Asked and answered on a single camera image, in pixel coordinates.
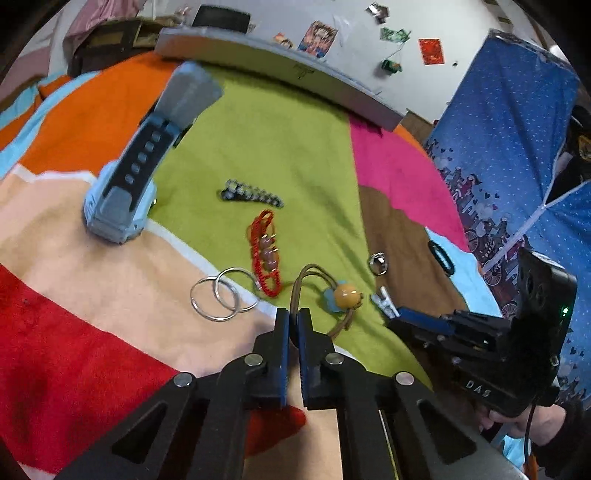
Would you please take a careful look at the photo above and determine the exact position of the wooden board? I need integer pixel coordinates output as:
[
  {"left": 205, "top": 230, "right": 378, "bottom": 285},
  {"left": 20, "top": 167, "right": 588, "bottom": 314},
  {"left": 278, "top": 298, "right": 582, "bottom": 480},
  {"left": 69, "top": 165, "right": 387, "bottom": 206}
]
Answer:
[{"left": 401, "top": 110, "right": 435, "bottom": 140}]

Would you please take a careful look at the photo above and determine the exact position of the dark cloth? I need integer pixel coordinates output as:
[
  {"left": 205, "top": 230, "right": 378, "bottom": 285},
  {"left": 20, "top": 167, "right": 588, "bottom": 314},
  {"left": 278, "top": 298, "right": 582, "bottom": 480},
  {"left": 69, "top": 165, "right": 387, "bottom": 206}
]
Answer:
[{"left": 549, "top": 104, "right": 591, "bottom": 205}]

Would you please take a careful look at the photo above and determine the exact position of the anime cartoon wall poster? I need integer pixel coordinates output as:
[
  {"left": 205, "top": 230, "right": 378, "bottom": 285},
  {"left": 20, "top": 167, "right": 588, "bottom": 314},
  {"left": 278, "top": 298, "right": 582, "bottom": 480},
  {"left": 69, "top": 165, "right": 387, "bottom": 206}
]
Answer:
[{"left": 298, "top": 20, "right": 339, "bottom": 59}]

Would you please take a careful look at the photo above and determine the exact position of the red wall paper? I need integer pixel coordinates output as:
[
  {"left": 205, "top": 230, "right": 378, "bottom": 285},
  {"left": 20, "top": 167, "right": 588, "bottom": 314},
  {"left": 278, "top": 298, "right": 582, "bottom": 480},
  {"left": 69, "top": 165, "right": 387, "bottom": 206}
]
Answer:
[{"left": 418, "top": 38, "right": 445, "bottom": 66}]

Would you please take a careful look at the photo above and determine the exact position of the small silver clip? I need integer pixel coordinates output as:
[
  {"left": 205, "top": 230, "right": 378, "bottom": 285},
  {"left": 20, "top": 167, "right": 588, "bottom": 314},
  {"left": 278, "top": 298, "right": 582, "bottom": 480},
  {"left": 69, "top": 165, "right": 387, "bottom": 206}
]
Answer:
[{"left": 372, "top": 286, "right": 400, "bottom": 319}]

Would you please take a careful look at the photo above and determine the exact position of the person's right hand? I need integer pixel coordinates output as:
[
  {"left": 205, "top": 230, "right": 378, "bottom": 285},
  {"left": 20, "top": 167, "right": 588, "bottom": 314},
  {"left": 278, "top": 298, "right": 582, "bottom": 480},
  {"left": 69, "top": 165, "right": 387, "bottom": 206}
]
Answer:
[{"left": 476, "top": 407, "right": 568, "bottom": 448}]

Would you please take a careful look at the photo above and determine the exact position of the colourful striped blanket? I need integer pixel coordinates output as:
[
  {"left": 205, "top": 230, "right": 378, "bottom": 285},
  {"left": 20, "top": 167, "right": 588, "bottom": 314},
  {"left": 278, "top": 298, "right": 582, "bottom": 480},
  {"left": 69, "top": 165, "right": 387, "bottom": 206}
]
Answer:
[{"left": 0, "top": 50, "right": 513, "bottom": 480}]

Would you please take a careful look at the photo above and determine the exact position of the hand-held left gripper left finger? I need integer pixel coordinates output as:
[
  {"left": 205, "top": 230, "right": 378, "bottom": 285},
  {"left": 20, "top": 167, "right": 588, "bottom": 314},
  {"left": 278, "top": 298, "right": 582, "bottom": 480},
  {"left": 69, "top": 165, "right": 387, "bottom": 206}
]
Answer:
[{"left": 55, "top": 307, "right": 291, "bottom": 480}]

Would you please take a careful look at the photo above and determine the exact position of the red beaded bracelet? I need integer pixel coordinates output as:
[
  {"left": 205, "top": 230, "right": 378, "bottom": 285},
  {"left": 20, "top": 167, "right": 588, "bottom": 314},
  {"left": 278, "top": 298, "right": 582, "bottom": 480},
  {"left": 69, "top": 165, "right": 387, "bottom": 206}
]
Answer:
[{"left": 249, "top": 210, "right": 283, "bottom": 298}]

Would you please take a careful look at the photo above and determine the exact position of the person's right forearm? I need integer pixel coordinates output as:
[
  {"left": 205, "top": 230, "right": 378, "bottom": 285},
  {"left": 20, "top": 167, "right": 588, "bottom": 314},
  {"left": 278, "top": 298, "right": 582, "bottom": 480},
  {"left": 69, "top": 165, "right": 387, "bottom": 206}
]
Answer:
[{"left": 531, "top": 401, "right": 591, "bottom": 480}]

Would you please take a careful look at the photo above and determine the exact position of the silver finger ring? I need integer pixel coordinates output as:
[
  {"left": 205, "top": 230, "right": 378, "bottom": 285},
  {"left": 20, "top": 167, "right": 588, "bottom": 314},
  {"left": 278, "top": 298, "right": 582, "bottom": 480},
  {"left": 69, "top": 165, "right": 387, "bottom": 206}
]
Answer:
[{"left": 367, "top": 252, "right": 390, "bottom": 277}]

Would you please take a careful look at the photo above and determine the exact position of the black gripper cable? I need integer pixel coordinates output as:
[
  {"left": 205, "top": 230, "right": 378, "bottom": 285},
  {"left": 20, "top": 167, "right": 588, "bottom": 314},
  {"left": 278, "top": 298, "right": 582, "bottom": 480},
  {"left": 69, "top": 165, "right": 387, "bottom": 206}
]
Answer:
[{"left": 522, "top": 404, "right": 537, "bottom": 469}]

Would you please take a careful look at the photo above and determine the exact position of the black hair tie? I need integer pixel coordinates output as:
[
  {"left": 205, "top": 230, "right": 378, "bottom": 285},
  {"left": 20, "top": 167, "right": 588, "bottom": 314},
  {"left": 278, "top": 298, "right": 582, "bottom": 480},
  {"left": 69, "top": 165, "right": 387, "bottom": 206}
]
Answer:
[{"left": 427, "top": 240, "right": 454, "bottom": 277}]

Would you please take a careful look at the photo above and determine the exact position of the black rhinestone hair clip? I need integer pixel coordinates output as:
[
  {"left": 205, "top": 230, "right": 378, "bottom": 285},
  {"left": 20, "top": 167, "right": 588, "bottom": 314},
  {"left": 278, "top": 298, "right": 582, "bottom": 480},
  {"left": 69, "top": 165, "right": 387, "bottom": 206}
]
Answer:
[{"left": 219, "top": 179, "right": 285, "bottom": 208}]

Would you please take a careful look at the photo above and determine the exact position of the wooden desk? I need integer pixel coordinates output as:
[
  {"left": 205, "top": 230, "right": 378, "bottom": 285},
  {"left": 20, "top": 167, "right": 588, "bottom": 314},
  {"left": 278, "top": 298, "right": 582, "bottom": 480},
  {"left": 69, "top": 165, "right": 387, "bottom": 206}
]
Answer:
[{"left": 68, "top": 18, "right": 182, "bottom": 77}]

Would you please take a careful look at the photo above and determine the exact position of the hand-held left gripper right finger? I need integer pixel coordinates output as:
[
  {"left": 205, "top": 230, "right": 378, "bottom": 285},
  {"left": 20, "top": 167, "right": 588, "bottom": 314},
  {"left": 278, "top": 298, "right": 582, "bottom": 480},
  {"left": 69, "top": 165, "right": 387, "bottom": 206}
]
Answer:
[{"left": 295, "top": 307, "right": 527, "bottom": 480}]

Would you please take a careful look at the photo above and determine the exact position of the silver hoop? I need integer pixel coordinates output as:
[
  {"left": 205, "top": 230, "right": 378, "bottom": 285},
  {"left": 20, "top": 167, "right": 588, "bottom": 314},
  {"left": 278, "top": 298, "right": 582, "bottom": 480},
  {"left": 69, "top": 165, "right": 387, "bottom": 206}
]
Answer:
[
  {"left": 213, "top": 267, "right": 262, "bottom": 314},
  {"left": 189, "top": 275, "right": 241, "bottom": 321}
]

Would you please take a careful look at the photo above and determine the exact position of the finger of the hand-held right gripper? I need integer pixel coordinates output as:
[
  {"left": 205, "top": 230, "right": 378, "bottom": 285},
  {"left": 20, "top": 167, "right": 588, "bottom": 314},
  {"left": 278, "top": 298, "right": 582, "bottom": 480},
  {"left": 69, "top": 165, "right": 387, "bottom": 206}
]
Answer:
[
  {"left": 398, "top": 307, "right": 456, "bottom": 336},
  {"left": 387, "top": 320, "right": 445, "bottom": 354}
]

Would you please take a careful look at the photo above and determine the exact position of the pink curtain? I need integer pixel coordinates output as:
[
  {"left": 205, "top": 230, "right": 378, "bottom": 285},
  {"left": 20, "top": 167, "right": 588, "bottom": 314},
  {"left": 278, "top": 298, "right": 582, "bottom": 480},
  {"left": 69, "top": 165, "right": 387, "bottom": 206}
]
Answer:
[{"left": 62, "top": 0, "right": 153, "bottom": 51}]

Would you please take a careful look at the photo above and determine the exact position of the yellow bead hair tie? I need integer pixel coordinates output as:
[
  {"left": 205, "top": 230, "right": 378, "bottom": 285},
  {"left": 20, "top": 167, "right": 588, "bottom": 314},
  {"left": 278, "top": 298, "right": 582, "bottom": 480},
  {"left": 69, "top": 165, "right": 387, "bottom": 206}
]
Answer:
[{"left": 291, "top": 264, "right": 366, "bottom": 337}]

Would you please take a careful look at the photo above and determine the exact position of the blue dotted wardrobe cover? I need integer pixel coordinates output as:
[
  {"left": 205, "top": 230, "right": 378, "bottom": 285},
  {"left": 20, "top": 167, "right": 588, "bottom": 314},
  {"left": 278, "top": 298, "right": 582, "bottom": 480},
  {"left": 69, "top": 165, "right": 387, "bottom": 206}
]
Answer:
[{"left": 422, "top": 28, "right": 591, "bottom": 403}]

